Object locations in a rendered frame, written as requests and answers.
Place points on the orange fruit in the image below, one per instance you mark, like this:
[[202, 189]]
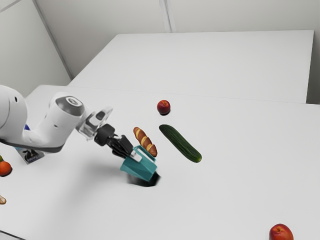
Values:
[[4, 168]]

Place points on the large red peach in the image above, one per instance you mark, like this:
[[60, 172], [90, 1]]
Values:
[[281, 233]]

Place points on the small red peach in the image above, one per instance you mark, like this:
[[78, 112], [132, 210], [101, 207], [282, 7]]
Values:
[[163, 106]]

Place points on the dark green cucumber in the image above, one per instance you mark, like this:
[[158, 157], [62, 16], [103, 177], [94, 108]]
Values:
[[180, 143]]

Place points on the teal faceted mug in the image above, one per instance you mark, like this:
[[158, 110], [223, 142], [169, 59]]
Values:
[[140, 168]]

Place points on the pale bread roll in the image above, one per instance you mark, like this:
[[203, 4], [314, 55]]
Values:
[[2, 200]]

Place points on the white carton with black print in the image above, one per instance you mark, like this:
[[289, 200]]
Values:
[[31, 156]]

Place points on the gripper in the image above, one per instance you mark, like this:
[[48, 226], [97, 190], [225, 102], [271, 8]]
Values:
[[105, 135]]

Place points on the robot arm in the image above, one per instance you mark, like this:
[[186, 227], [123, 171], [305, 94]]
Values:
[[60, 117]]

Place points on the brown baguette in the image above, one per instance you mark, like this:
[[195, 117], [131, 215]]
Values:
[[145, 141]]

